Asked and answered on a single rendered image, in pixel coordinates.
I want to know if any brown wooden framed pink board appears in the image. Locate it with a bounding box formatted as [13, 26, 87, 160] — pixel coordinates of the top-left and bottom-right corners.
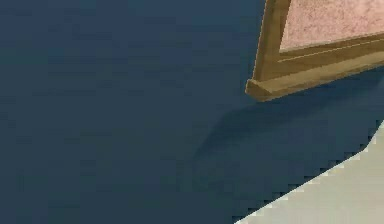
[244, 0, 384, 103]

